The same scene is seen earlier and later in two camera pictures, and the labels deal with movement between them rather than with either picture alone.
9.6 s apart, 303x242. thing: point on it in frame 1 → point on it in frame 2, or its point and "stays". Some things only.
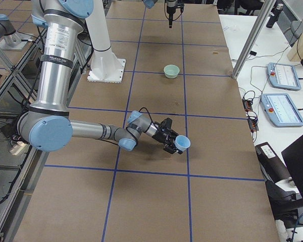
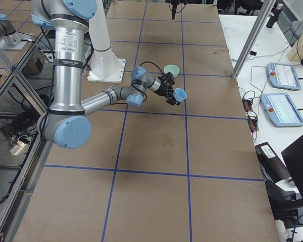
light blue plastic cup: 182,142 → 179,95
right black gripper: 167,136 → 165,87
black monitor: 298,158 stays
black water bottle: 274,15 stays
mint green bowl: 171,71 stays
